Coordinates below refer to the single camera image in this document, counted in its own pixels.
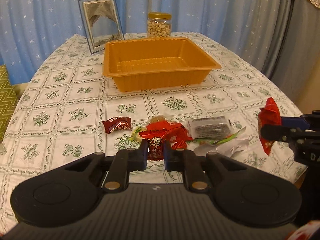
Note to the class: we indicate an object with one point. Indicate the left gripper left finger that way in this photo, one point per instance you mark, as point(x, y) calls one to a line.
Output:
point(121, 165)

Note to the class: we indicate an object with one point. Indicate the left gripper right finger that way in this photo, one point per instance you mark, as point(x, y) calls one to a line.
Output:
point(187, 163)

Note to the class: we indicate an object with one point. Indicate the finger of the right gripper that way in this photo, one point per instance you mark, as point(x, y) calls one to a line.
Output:
point(303, 122)
point(271, 133)

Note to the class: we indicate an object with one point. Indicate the red wrapper candy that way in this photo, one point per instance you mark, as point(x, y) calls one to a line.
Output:
point(269, 115)

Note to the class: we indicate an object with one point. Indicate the dark red candy packet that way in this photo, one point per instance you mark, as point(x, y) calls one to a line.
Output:
point(117, 123)

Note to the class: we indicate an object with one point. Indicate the silver green snack wrapper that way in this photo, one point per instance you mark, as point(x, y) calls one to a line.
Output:
point(229, 146)

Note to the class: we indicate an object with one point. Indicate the red cartoon snack packet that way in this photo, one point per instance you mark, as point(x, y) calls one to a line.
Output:
point(155, 143)

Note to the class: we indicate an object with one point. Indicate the beige pastry clear wrapper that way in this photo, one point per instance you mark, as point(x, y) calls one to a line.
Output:
point(157, 123)

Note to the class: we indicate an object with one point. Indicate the green floral tablecloth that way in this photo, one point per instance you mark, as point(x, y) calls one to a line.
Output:
point(59, 116)

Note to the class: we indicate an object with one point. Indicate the orange plastic tray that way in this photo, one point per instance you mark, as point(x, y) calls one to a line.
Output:
point(151, 63)

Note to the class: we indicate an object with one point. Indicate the green zigzag cushion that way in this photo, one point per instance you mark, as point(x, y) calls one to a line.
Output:
point(8, 101)

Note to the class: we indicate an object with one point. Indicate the cashew jar gold lid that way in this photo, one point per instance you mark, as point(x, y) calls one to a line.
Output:
point(158, 25)

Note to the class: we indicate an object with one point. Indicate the blue framed sand picture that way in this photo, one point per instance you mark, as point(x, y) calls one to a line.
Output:
point(101, 23)

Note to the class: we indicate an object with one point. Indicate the blue star curtain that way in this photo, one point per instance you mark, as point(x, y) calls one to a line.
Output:
point(32, 29)

